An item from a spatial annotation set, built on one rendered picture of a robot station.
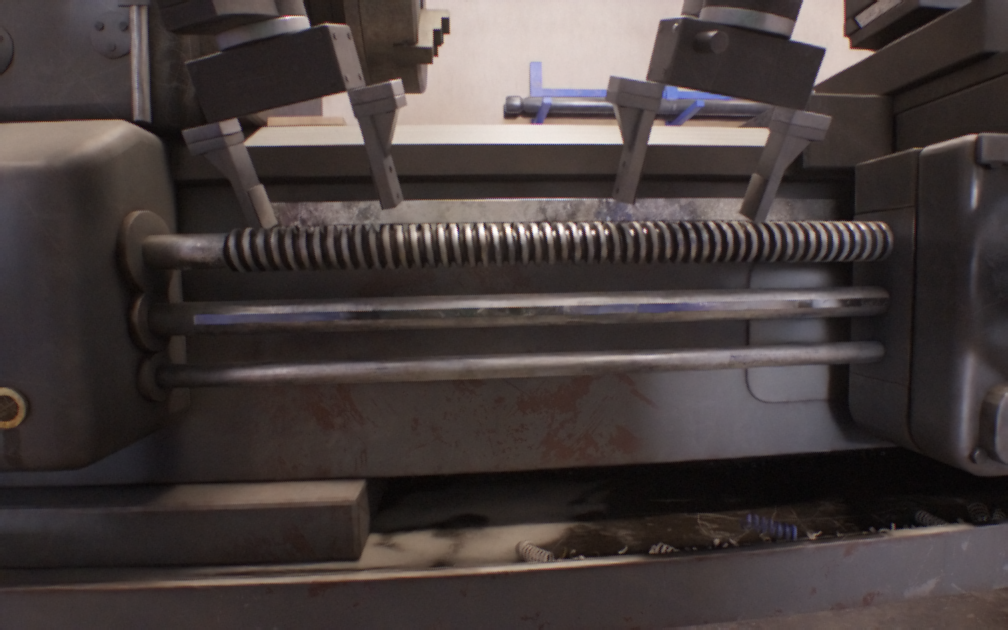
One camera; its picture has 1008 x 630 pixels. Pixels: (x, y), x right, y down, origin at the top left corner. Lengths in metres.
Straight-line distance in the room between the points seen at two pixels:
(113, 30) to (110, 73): 0.04
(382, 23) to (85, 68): 0.33
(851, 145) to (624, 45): 3.71
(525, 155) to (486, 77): 3.51
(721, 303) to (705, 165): 0.16
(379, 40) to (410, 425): 0.49
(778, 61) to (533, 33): 3.75
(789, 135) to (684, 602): 0.41
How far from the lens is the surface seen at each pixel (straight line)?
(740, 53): 0.48
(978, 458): 0.59
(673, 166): 0.58
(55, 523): 0.68
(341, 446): 0.59
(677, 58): 0.46
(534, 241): 0.46
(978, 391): 0.58
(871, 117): 0.69
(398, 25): 0.75
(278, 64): 0.48
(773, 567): 0.51
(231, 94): 0.50
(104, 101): 0.63
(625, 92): 0.46
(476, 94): 4.00
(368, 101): 0.46
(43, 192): 0.48
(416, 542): 0.60
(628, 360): 0.49
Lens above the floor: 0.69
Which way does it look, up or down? 4 degrees down
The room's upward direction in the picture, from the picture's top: 1 degrees counter-clockwise
